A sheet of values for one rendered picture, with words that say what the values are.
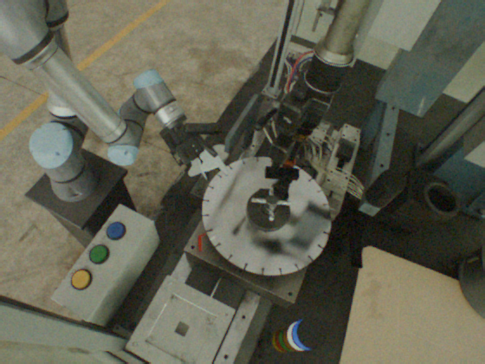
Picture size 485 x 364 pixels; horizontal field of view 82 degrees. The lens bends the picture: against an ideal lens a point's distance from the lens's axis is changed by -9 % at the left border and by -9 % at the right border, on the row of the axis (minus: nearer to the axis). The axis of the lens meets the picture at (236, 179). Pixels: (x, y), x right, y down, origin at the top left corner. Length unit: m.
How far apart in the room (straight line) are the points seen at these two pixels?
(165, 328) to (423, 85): 0.74
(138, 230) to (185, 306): 0.23
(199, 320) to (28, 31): 0.67
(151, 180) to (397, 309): 1.49
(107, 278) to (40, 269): 1.14
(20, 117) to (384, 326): 2.51
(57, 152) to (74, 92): 0.25
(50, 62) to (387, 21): 0.63
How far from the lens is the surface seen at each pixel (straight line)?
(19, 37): 0.68
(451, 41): 0.64
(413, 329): 1.06
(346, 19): 0.56
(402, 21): 0.60
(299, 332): 0.49
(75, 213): 1.05
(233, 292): 0.89
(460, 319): 1.16
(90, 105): 0.75
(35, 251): 1.95
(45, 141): 0.94
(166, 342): 0.73
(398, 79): 0.68
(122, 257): 0.79
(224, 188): 0.78
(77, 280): 0.79
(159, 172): 1.96
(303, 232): 0.76
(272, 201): 0.72
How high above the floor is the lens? 1.62
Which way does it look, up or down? 58 degrees down
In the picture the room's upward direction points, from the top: 10 degrees clockwise
